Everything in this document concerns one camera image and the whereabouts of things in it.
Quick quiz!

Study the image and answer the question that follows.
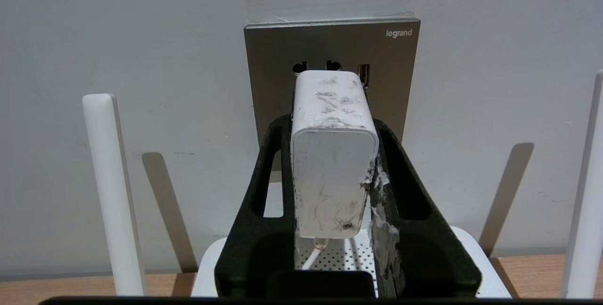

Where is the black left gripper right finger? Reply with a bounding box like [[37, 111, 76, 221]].
[[363, 119, 482, 298]]

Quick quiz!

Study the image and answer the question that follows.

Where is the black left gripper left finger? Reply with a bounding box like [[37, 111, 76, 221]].
[[214, 114, 302, 298]]

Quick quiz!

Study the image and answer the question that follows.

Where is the white power adapter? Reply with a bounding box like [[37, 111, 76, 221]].
[[290, 70, 380, 239]]

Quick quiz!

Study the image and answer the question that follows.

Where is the white router with antennas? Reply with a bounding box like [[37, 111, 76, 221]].
[[82, 69, 603, 298]]

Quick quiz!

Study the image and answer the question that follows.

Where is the white power cord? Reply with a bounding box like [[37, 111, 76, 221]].
[[301, 237, 330, 272]]

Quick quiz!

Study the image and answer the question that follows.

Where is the grey wall socket plate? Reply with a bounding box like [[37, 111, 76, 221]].
[[244, 18, 421, 173]]

